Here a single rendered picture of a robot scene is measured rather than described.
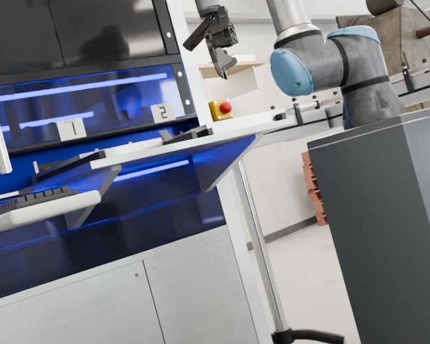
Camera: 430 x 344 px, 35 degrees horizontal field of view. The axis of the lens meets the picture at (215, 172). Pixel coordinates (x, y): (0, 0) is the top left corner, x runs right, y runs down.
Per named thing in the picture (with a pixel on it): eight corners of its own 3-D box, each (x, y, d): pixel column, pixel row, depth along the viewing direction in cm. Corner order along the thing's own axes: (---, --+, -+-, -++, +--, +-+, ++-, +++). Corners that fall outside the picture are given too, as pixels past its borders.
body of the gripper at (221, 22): (232, 41, 205) (221, 3, 205) (206, 50, 207) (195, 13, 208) (239, 45, 212) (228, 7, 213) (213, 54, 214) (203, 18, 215)
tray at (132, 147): (33, 187, 206) (30, 175, 206) (108, 170, 221) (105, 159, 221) (82, 167, 179) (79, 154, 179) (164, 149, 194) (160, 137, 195)
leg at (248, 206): (270, 349, 265) (218, 157, 266) (287, 340, 270) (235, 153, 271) (286, 350, 258) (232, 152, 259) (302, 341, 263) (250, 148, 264)
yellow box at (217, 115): (206, 124, 246) (201, 105, 246) (221, 121, 251) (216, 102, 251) (218, 119, 240) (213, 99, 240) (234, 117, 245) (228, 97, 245)
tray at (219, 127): (147, 158, 217) (145, 147, 217) (211, 144, 233) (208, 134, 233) (209, 136, 190) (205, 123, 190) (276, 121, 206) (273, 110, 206)
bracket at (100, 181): (67, 230, 201) (56, 187, 201) (77, 227, 203) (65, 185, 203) (123, 216, 174) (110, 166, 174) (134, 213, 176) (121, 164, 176)
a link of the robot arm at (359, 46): (398, 72, 161) (383, 16, 161) (349, 84, 156) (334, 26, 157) (373, 83, 172) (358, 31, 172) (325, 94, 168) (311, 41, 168)
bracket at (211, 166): (201, 192, 232) (191, 155, 232) (208, 190, 234) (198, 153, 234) (266, 176, 205) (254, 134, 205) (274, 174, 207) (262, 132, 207)
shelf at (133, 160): (19, 197, 202) (17, 190, 202) (204, 153, 245) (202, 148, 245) (91, 169, 164) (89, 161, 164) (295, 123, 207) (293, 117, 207)
